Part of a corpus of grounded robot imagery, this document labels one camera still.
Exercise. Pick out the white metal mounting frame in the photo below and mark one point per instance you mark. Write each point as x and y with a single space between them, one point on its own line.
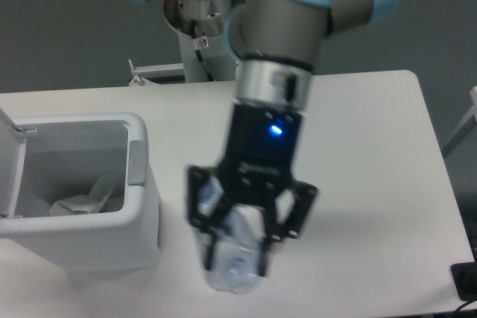
161 74

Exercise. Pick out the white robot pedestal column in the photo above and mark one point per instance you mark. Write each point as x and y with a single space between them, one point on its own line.
199 25

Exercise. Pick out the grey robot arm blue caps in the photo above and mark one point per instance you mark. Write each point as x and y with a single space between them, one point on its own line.
269 47

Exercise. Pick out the black device at table edge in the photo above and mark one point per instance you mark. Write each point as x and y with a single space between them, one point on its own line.
464 276

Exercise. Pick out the crushed clear plastic water bottle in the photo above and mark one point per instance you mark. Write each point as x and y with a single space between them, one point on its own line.
236 257

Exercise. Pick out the white frame piece right edge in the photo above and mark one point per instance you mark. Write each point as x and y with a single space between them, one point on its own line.
462 129

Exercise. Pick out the white plastic trash can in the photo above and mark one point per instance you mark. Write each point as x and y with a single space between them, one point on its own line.
49 158

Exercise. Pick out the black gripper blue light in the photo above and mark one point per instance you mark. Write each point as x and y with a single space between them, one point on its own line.
255 170

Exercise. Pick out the white plastic wrapper bag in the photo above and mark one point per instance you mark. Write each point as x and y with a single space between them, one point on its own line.
91 203

